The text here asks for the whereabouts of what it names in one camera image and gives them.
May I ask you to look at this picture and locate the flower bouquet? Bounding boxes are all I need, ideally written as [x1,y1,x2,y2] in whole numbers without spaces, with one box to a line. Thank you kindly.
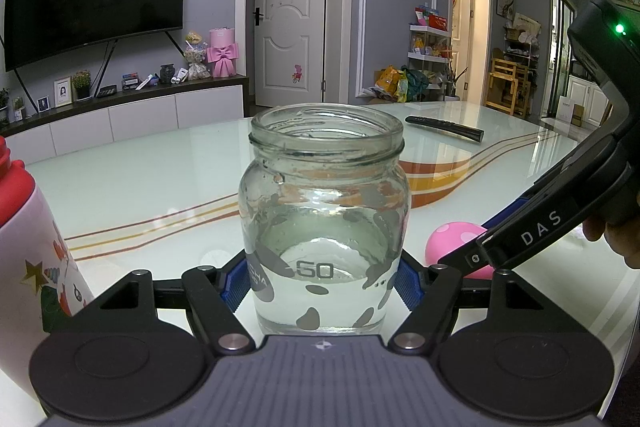
[183,32,212,81]

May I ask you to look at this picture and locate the white snack shelf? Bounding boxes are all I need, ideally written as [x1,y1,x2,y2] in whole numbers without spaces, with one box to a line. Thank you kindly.
[407,4,453,100]

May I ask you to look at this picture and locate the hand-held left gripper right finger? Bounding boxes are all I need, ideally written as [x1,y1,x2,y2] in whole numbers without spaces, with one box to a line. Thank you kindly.
[389,253,546,353]

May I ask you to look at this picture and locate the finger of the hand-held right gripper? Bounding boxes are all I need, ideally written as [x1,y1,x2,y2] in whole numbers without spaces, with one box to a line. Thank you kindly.
[435,199,526,279]

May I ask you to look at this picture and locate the clear glass jar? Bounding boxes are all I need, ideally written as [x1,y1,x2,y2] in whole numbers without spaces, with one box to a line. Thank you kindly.
[239,105,412,336]

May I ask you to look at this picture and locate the black remote control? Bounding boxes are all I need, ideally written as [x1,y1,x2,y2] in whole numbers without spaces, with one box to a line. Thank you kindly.
[405,115,485,142]

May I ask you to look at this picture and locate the plant in dark pot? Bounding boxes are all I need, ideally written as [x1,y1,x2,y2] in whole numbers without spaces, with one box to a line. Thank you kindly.
[71,70,92,102]

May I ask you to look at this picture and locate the white panel door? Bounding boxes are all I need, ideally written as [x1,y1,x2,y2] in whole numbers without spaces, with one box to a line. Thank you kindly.
[254,0,331,108]

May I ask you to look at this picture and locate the white tv cabinet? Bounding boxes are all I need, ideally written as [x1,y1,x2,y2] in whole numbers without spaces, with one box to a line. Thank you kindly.
[0,74,250,165]

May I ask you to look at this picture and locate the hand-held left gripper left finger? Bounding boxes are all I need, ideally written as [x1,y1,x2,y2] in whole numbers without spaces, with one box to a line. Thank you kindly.
[95,252,256,354]

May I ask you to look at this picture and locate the green snack bag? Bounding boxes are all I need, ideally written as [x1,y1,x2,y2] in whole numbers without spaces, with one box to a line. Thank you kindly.
[400,67,431,100]

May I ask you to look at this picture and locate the yellow snack bag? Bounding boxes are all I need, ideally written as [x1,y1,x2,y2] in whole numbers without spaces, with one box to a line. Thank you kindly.
[375,66,408,102]

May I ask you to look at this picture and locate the person's right hand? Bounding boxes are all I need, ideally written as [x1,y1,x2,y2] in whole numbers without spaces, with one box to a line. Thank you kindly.
[582,207,640,269]

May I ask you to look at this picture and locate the white photo frame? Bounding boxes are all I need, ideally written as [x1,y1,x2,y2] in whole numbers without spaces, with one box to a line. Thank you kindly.
[53,77,74,108]

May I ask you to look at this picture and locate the red and white thermos bottle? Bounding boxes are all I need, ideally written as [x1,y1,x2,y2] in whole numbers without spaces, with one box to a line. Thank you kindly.
[0,136,96,343]

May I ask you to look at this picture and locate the wooden chair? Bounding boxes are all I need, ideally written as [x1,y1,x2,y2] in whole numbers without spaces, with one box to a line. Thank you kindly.
[487,57,533,118]

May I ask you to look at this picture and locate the pink gift box with bow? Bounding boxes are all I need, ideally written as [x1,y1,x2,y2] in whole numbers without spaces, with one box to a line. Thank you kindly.
[206,27,241,78]

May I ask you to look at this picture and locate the pink spotted jar cap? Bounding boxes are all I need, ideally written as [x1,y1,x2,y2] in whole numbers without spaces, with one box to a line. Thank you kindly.
[425,221,493,280]

